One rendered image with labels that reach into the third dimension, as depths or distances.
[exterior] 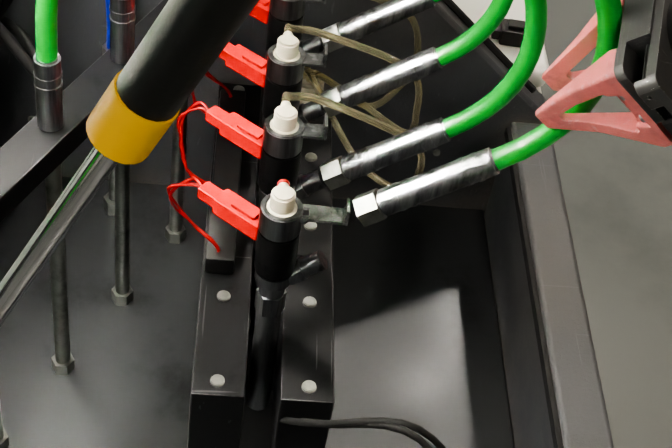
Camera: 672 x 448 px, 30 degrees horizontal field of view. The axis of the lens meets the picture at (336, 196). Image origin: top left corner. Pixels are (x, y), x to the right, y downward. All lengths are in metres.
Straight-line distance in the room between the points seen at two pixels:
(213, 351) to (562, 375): 0.27
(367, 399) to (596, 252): 1.43
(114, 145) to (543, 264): 0.74
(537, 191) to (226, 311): 0.33
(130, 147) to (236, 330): 0.59
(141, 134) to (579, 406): 0.67
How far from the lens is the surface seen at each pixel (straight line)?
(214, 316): 0.92
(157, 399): 1.06
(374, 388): 1.09
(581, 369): 0.99
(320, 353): 0.91
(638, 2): 0.72
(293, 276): 0.84
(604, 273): 2.43
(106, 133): 0.34
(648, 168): 2.69
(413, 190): 0.79
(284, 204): 0.80
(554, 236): 1.08
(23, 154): 0.87
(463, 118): 0.86
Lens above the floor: 1.69
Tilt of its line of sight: 44 degrees down
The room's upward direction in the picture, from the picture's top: 9 degrees clockwise
